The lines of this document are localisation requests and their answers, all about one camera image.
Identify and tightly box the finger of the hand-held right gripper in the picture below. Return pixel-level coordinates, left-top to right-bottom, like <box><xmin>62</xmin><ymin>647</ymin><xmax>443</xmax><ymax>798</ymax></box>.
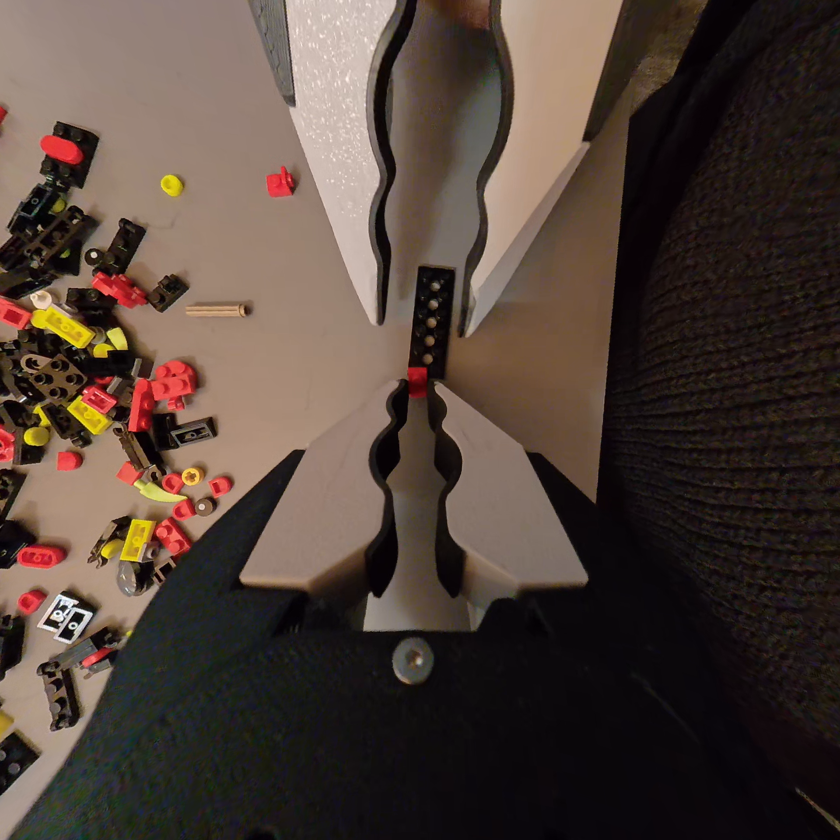
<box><xmin>458</xmin><ymin>0</ymin><xmax>626</xmax><ymax>340</ymax></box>
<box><xmin>285</xmin><ymin>0</ymin><xmax>421</xmax><ymax>327</ymax></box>

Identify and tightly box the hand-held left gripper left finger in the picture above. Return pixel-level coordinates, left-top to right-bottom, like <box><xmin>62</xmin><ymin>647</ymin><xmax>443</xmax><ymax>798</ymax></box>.
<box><xmin>238</xmin><ymin>378</ymin><xmax>409</xmax><ymax>599</ymax></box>

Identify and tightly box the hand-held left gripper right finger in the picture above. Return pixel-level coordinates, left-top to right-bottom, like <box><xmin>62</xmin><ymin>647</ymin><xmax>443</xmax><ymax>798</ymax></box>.
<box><xmin>427</xmin><ymin>382</ymin><xmax>589</xmax><ymax>623</ymax></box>

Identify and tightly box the long black lego plate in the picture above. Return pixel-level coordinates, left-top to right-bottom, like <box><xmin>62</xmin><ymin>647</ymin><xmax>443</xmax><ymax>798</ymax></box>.
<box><xmin>407</xmin><ymin>265</ymin><xmax>456</xmax><ymax>382</ymax></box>

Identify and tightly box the pile of mixed lego pieces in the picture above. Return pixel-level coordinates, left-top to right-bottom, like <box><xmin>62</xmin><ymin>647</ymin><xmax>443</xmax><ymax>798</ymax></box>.
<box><xmin>0</xmin><ymin>104</ymin><xmax>235</xmax><ymax>796</ymax></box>

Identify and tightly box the person's dark knit sweater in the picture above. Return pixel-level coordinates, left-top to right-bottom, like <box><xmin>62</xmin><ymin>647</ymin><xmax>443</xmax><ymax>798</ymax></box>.
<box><xmin>596</xmin><ymin>0</ymin><xmax>840</xmax><ymax>840</ymax></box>

